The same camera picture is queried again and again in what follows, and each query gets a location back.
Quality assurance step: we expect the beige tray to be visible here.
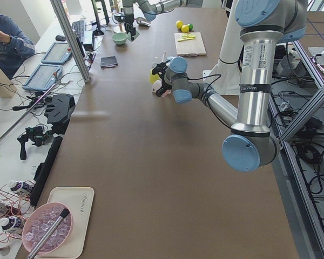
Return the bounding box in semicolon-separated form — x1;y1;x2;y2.
42;187;95;258

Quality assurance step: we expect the mint green bowl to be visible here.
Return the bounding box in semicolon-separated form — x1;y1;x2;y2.
112;32;127;45

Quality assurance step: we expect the pink bowl with ice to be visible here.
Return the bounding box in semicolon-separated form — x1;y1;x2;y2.
22;202;73;255

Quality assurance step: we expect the yellow cup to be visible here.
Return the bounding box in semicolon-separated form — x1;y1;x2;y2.
149;69;160;84

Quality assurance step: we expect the yellow plastic knife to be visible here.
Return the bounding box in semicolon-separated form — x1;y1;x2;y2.
177;37;195;42

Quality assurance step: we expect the black keyboard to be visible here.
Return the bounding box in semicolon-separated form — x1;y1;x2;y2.
71;19;86;39

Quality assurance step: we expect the white wire cup holder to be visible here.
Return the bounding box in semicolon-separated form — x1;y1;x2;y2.
152;51;166;69

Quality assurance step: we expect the mint green cup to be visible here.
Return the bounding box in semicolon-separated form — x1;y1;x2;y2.
126;27;140;42

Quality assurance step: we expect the person in blue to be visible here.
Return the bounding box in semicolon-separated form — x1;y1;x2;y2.
0;13;35;79

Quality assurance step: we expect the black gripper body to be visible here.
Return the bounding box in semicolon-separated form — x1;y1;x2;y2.
152;62;168;83
113;12;134;33

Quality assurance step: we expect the green tipped grabber stick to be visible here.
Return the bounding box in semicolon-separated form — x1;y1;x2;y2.
0;80;60;159

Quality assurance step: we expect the metal scoop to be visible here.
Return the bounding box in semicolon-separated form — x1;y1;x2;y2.
135;17;151;28

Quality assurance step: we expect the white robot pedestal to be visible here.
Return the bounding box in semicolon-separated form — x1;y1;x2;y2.
203;0;244;96

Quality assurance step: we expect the aluminium frame post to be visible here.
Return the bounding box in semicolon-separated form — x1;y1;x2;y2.
50;0;91;84

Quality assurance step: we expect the wooden mug tree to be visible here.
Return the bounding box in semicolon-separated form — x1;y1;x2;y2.
109;0;126;33

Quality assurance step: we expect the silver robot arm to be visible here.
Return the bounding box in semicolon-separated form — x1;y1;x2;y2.
114;0;203;37
152;1;307;172

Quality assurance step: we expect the yellow lemon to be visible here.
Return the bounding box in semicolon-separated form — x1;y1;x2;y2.
175;20;184;30
181;24;190;33

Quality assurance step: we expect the wooden cutting board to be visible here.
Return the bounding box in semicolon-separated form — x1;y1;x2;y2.
174;32;206;57

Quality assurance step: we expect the pink cup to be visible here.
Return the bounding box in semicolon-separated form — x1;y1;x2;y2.
152;80;171;98

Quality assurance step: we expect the teach pendant tablet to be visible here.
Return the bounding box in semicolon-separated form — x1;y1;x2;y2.
23;64;63;91
41;42;72;65

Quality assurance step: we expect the grey folded cloth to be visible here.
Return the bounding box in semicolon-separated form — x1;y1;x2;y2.
100;56;118;68

